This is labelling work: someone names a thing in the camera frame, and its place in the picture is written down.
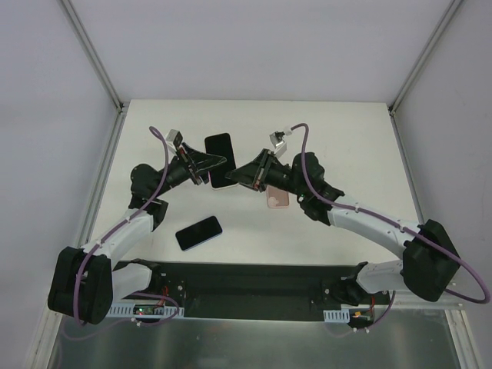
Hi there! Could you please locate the beige phone with case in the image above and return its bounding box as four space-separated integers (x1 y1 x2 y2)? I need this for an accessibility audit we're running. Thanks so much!
203 132 238 191

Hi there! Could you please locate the pink phone case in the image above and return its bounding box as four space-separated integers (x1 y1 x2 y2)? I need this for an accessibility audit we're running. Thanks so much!
266 185 290 209

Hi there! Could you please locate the blue smartphone black screen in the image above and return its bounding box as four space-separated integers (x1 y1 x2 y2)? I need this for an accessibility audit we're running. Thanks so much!
175 216 223 251

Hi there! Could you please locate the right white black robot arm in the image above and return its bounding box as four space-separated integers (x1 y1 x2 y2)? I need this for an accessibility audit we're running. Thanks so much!
225 149 460 306

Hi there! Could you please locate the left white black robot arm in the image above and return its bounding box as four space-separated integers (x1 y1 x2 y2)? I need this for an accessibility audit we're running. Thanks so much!
48 143 227 324

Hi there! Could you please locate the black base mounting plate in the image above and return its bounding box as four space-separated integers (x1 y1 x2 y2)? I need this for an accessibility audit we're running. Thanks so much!
111 258 397 320

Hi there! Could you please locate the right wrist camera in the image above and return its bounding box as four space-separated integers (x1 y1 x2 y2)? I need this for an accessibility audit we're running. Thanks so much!
269 131 287 158

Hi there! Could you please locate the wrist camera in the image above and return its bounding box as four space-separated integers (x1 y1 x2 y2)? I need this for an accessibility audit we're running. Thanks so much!
269 131 287 158
165 129 183 149

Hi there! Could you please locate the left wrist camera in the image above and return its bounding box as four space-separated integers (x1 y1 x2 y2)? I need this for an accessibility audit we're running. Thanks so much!
165 129 183 149

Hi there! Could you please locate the right white cable duct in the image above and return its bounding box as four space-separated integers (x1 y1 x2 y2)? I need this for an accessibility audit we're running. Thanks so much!
323 308 351 324

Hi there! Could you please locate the white cable duct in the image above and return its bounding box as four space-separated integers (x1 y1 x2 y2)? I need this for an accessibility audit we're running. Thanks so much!
323 308 351 324
106 302 185 319

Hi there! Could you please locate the left white cable duct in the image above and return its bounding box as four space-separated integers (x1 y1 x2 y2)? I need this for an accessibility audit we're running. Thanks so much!
106 302 185 319

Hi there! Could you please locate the left aluminium frame post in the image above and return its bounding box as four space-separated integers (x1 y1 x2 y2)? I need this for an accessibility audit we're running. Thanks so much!
57 0 125 113

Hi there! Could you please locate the aluminium frame post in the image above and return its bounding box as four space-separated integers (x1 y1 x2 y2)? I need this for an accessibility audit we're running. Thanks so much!
388 0 466 117
57 0 125 113

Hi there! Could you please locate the right aluminium frame post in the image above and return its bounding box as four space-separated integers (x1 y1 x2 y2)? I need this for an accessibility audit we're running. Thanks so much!
388 0 466 117

